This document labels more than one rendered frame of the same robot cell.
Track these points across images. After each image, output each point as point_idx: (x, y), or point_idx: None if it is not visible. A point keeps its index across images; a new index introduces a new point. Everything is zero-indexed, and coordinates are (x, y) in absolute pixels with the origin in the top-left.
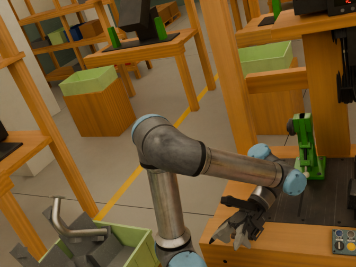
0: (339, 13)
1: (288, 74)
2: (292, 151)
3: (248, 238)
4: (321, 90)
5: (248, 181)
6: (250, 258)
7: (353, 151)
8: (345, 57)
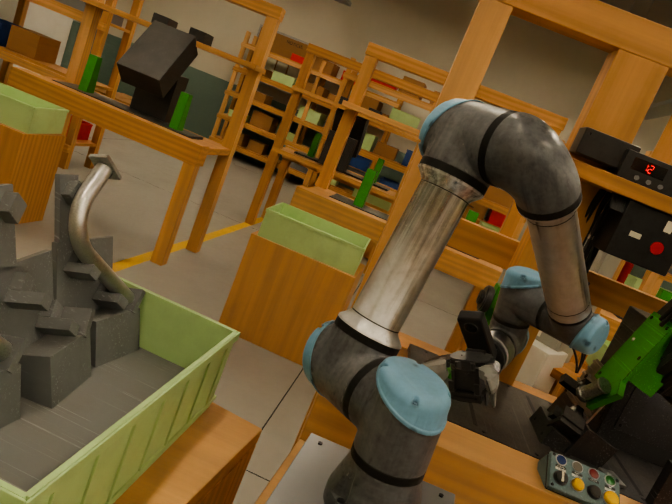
0: (630, 179)
1: (489, 234)
2: (429, 349)
3: (472, 397)
4: None
5: (565, 288)
6: None
7: (513, 385)
8: (586, 245)
